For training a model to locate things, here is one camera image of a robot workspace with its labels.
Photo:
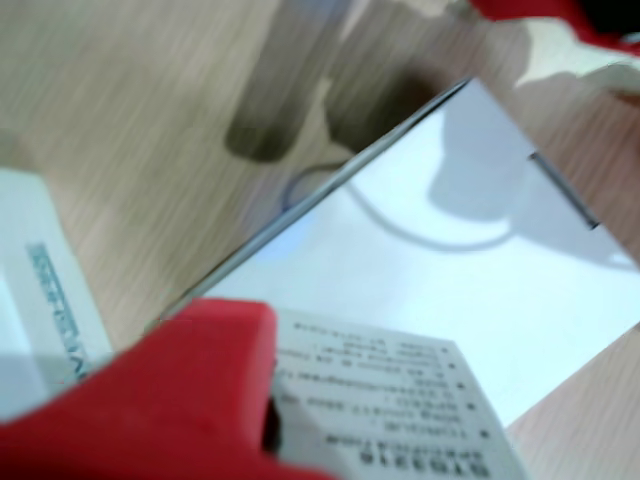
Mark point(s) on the plain white cardboard box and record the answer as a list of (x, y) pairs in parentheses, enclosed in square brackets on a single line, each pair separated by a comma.
[(400, 280)]

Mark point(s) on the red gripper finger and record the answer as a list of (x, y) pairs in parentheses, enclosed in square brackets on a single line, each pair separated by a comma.
[(530, 9), (150, 400)]

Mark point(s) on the white box with blue stripe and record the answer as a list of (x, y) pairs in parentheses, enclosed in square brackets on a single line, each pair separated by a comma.
[(30, 300)]

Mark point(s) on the small white box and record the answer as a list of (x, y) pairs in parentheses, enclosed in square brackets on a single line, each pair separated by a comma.
[(400, 400)]

